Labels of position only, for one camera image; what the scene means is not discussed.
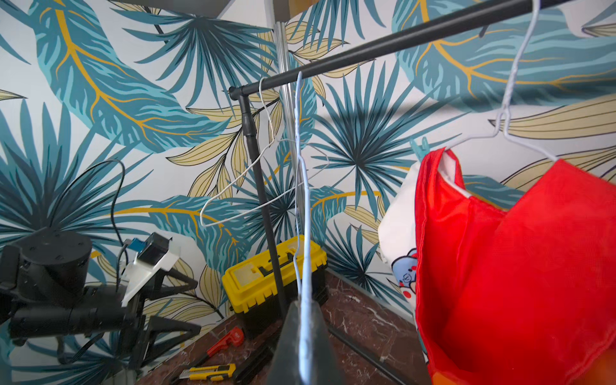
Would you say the white wire hanger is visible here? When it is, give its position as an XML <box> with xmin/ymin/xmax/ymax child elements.
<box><xmin>445</xmin><ymin>0</ymin><xmax>558</xmax><ymax>162</ymax></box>
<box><xmin>199</xmin><ymin>72</ymin><xmax>311</xmax><ymax>229</ymax></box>

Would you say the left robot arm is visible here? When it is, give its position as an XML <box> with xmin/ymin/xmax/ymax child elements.
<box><xmin>1</xmin><ymin>228</ymin><xmax>201</xmax><ymax>370</ymax></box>

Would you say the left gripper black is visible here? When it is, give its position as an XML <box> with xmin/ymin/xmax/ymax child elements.
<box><xmin>115</xmin><ymin>268</ymin><xmax>201</xmax><ymax>370</ymax></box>

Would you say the red pipe wrench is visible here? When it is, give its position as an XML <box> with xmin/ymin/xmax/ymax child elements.
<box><xmin>167</xmin><ymin>326</ymin><xmax>245</xmax><ymax>383</ymax></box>

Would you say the left aluminium frame post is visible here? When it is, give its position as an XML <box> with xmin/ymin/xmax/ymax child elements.
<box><xmin>274</xmin><ymin>22</ymin><xmax>304</xmax><ymax>235</ymax></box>

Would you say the teal clothespin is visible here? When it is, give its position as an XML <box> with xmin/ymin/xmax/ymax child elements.
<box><xmin>410</xmin><ymin>137</ymin><xmax>431</xmax><ymax>162</ymax></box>

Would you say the rainbow jacket red hood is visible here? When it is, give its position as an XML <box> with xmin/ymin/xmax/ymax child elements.
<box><xmin>377</xmin><ymin>148</ymin><xmax>616</xmax><ymax>385</ymax></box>

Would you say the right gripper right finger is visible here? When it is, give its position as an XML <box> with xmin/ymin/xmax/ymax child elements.
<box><xmin>310</xmin><ymin>301</ymin><xmax>346</xmax><ymax>385</ymax></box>

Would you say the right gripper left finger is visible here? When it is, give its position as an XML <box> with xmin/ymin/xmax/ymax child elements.
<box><xmin>266</xmin><ymin>301</ymin><xmax>301</xmax><ymax>385</ymax></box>

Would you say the yellow black toolbox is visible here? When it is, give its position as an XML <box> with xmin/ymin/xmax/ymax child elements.
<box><xmin>222</xmin><ymin>235</ymin><xmax>304</xmax><ymax>339</ymax></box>

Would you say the yellow black utility knife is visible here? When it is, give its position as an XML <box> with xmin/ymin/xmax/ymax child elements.
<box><xmin>179</xmin><ymin>364</ymin><xmax>237</xmax><ymax>382</ymax></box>

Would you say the light blue wire hanger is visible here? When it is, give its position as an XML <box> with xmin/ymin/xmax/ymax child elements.
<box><xmin>294</xmin><ymin>72</ymin><xmax>314</xmax><ymax>384</ymax></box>

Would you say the black clothes rack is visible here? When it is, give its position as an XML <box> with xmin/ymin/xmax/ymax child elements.
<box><xmin>227</xmin><ymin>0</ymin><xmax>574</xmax><ymax>385</ymax></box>

